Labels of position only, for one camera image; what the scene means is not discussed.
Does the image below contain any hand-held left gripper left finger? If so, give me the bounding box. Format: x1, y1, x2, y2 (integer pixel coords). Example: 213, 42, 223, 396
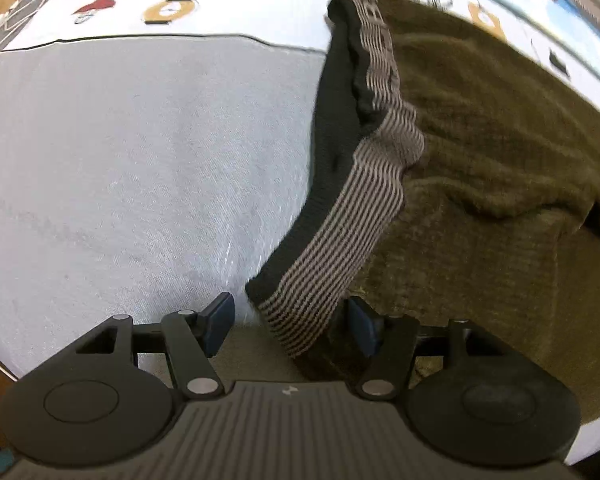
72, 292, 236, 402

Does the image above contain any olive green knit sweater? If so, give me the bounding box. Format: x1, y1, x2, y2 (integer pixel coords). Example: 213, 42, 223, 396
244, 0, 600, 423

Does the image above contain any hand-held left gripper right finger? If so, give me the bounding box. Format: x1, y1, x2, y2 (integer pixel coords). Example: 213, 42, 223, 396
346, 296, 512, 403

